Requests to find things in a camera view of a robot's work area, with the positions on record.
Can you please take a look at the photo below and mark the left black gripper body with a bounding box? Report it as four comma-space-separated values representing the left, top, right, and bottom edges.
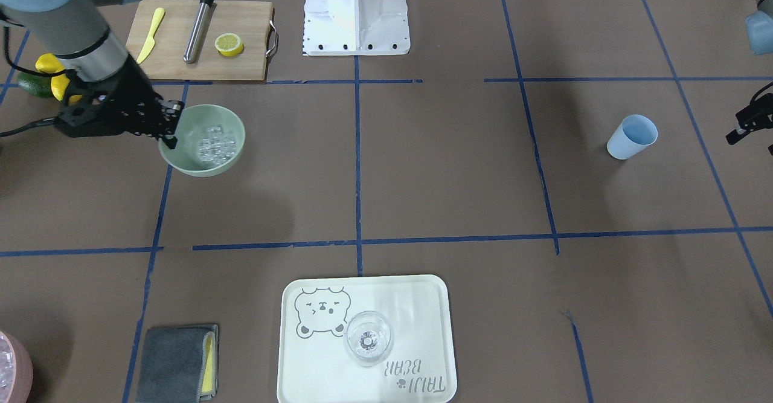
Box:
736, 82, 772, 137

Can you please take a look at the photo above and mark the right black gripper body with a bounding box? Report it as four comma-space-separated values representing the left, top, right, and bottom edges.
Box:
56, 56, 172, 139

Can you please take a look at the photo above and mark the green bowl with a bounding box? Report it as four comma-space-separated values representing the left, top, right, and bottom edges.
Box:
158, 104, 246, 178

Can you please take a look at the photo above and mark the light blue cup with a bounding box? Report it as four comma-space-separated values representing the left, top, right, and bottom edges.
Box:
606, 114, 659, 160

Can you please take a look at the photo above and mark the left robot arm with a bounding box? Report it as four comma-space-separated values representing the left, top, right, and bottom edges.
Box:
725, 0, 772, 145

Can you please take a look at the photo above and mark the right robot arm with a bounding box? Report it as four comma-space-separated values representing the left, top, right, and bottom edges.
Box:
2, 0, 184, 149

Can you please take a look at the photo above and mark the clear ice cubes pile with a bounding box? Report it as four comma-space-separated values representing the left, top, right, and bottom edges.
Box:
196, 126, 237, 167

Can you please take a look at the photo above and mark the pink bowl with ice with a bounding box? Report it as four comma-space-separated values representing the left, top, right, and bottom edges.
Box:
1, 331, 33, 402

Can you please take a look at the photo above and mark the yellow lemon front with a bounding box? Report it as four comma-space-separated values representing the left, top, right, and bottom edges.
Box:
50, 74, 82, 104

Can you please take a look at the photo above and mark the yellow lemon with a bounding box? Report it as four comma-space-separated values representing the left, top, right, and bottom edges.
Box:
50, 74, 82, 104
35, 53, 65, 76

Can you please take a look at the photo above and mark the wooden cutting board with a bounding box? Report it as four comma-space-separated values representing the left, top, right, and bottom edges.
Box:
124, 0, 280, 82

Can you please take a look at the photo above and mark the steel muddler black tip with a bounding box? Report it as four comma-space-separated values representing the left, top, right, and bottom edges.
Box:
182, 0, 214, 64

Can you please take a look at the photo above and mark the green avocado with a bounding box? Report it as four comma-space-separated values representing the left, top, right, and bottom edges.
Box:
17, 73, 54, 99

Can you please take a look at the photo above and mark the lemon half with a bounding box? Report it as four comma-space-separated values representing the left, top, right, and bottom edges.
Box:
214, 33, 244, 58

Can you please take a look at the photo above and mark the yellow lemon back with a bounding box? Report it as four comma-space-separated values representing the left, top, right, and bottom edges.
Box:
35, 53, 65, 76

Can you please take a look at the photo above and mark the yellow plastic knife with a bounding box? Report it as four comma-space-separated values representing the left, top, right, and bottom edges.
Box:
136, 7, 166, 64

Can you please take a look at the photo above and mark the grey yellow folded cloth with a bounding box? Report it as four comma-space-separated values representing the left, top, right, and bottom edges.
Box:
135, 323, 220, 402

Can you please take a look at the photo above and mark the clear wine glass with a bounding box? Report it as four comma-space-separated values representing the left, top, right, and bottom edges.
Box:
344, 311, 394, 367

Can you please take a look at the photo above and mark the cream bear tray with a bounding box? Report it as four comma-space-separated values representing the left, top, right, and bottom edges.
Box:
277, 274, 458, 402

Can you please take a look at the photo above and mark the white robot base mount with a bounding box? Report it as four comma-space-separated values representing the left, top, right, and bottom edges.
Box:
302, 0, 411, 56

